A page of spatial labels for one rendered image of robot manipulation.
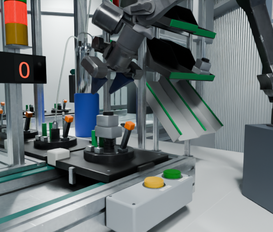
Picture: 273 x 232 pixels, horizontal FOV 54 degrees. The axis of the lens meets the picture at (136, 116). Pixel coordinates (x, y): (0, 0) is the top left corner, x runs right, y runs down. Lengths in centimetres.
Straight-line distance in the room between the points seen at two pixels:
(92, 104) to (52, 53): 303
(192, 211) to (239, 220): 11
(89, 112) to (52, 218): 126
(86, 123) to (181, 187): 115
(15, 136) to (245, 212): 60
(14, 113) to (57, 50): 392
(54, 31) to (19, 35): 398
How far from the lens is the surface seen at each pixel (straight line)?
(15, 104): 74
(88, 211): 50
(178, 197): 60
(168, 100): 101
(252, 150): 78
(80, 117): 168
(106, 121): 72
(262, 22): 74
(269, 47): 74
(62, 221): 47
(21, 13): 72
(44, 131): 97
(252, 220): 70
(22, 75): 70
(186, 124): 96
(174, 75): 86
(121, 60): 68
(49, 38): 467
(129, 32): 67
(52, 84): 460
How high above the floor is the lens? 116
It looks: 6 degrees down
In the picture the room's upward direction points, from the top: straight up
